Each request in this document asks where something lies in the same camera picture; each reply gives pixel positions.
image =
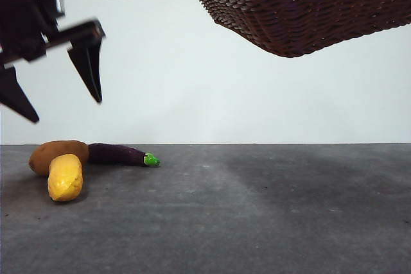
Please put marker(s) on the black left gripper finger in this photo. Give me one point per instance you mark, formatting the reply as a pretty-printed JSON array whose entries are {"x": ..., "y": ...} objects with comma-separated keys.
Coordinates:
[
  {"x": 90, "y": 68},
  {"x": 16, "y": 97}
]

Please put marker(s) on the brown potato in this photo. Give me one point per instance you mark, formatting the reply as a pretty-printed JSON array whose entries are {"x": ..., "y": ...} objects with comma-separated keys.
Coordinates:
[{"x": 59, "y": 149}]

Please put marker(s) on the purple eggplant with green stem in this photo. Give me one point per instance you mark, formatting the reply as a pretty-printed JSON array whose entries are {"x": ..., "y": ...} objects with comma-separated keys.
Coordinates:
[{"x": 115, "y": 154}]

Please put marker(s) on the yellow oblong vegetable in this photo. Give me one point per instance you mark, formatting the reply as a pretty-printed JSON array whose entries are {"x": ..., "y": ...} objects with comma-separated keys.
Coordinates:
[{"x": 65, "y": 179}]

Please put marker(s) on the brown wicker basket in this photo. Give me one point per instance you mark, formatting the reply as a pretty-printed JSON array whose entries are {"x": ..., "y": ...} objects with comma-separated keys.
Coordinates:
[{"x": 305, "y": 11}]

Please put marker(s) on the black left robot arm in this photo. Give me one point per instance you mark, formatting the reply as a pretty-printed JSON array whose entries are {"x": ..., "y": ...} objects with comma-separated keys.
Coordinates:
[{"x": 19, "y": 14}]

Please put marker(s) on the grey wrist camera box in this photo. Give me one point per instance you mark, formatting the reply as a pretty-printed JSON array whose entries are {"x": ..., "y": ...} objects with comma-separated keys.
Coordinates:
[{"x": 59, "y": 4}]

